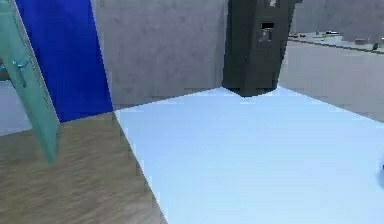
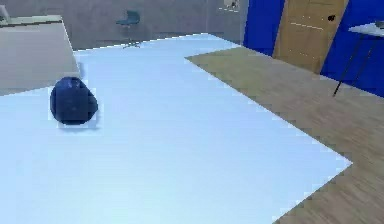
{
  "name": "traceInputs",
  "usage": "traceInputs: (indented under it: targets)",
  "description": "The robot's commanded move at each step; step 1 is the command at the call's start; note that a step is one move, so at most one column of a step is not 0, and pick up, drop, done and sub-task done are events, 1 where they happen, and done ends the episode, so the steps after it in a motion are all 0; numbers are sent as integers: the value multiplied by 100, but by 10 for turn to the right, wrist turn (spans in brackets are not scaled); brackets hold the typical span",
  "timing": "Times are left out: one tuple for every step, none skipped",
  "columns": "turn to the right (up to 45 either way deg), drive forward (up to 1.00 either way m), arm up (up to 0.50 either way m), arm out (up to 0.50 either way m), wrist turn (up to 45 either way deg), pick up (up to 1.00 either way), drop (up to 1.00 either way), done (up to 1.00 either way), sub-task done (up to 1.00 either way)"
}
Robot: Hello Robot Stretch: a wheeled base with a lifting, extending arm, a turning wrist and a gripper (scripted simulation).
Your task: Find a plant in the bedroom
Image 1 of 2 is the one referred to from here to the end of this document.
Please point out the grey kitchen counter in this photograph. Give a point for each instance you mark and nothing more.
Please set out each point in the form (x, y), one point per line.
(333, 70)

